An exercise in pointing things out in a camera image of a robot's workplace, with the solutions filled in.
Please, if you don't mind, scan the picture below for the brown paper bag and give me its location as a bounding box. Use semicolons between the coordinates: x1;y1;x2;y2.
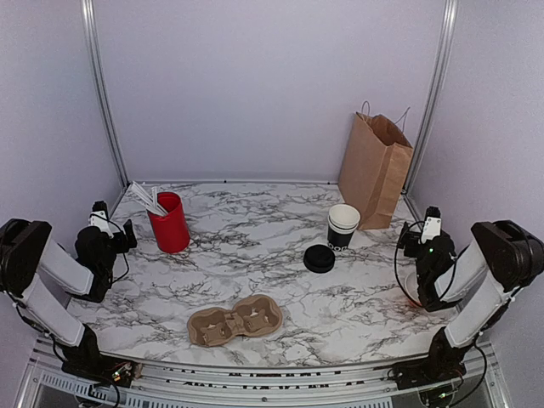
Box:
337;111;413;230

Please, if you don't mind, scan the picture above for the black paper coffee cup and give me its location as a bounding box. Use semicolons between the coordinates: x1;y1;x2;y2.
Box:
328;204;360;233

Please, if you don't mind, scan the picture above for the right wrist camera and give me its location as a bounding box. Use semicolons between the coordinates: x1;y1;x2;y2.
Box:
420;206;441;244

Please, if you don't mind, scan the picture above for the black plastic cup lid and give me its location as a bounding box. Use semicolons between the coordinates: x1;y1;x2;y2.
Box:
303;244;336;274

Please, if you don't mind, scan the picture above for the cardboard cup carrier tray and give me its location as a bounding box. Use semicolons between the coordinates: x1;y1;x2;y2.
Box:
187;294;283;347

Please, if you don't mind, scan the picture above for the white wrapped straw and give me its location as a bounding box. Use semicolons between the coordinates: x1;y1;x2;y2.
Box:
129;182;161;217
151;186;168;217

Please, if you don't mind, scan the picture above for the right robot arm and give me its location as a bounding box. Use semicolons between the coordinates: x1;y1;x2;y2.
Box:
391;218;543;389

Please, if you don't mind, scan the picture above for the right aluminium frame post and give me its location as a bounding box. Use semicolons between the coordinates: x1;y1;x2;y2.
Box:
403;0;458;196

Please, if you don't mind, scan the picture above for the red cylindrical holder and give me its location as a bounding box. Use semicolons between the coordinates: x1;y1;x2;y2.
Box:
148;192;190;253

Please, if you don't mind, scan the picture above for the left aluminium frame post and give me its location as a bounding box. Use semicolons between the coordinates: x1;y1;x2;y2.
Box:
81;0;129;189

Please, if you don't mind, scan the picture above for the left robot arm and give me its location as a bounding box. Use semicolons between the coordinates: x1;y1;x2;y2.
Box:
1;218;139;388

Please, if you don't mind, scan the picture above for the front aluminium rail base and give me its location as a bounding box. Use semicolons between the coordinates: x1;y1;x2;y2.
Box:
14;337;513;407

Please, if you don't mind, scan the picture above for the orange white bowl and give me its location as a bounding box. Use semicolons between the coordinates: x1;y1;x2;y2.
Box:
404;272;422;309

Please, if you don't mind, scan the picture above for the aluminium frame post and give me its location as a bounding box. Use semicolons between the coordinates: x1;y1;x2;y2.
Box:
403;0;458;196
81;0;129;189

